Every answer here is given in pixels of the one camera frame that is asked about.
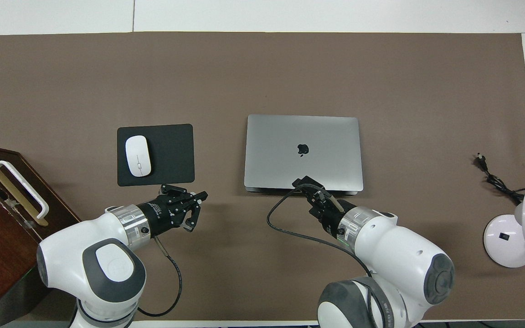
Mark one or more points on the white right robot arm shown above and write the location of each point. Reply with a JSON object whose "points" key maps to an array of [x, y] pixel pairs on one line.
{"points": [[394, 255]]}

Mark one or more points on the brown table mat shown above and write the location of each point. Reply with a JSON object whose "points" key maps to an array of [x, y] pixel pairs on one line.
{"points": [[262, 73]]}

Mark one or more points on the silver apple laptop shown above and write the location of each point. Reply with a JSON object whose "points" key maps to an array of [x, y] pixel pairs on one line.
{"points": [[280, 155]]}

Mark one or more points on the black mouse pad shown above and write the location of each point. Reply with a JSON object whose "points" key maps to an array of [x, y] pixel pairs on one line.
{"points": [[171, 155]]}

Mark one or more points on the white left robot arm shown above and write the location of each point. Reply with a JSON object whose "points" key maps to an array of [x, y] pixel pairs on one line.
{"points": [[71, 255]]}

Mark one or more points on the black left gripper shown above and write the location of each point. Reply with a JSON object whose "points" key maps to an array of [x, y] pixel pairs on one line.
{"points": [[167, 214]]}

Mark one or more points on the white desk lamp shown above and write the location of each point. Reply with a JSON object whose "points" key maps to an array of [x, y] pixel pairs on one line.
{"points": [[504, 237]]}

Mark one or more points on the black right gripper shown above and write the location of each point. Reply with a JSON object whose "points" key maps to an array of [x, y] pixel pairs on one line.
{"points": [[331, 213]]}

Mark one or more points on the white computer mouse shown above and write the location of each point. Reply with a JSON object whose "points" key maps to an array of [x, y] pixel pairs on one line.
{"points": [[138, 156]]}

